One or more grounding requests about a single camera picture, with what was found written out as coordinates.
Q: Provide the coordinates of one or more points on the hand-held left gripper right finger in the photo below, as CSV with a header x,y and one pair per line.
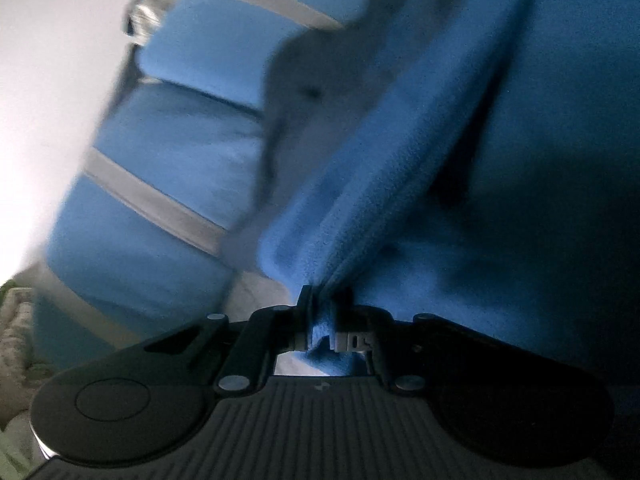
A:
x,y
380,335

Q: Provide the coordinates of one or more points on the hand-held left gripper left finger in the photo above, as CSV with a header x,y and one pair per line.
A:
x,y
303,310

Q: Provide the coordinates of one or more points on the blue fleece jacket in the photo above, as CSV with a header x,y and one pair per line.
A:
x,y
450,135

